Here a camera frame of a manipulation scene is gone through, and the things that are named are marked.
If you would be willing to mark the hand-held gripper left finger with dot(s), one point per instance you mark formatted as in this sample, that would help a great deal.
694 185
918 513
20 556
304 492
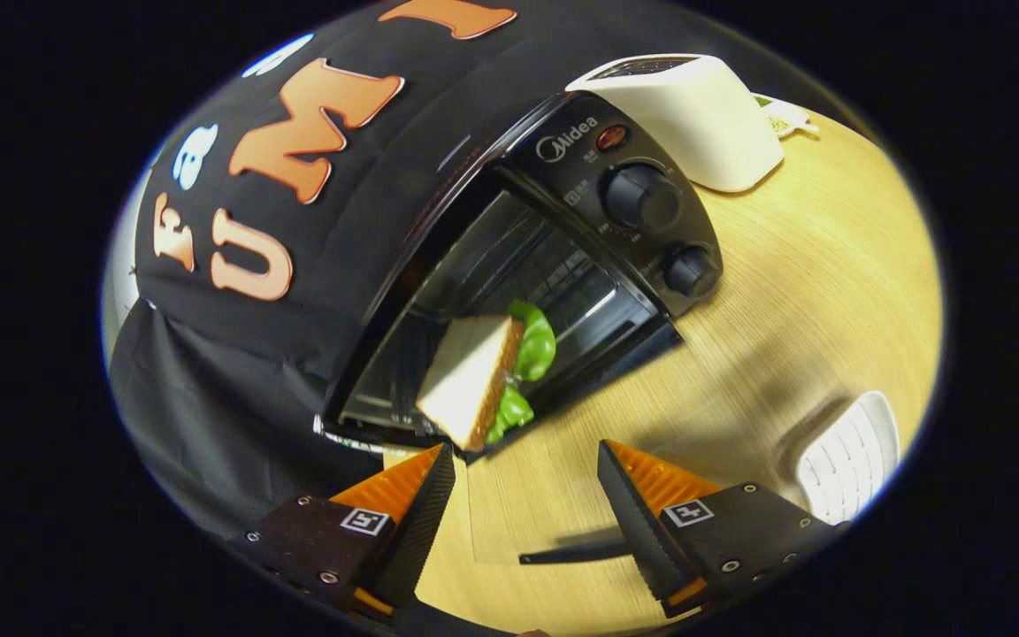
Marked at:
421 522

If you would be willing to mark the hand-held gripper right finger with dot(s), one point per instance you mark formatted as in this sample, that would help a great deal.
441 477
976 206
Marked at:
638 522

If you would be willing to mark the sandwich with lettuce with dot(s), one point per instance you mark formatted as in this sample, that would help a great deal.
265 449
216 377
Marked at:
465 380

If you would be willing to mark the black toaster oven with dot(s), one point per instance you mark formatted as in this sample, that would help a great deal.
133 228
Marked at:
642 199

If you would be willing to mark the white pop-up toaster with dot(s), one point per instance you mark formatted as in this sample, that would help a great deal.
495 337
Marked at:
695 115

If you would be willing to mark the white ribbed tray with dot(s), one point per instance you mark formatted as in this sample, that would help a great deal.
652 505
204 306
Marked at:
850 460

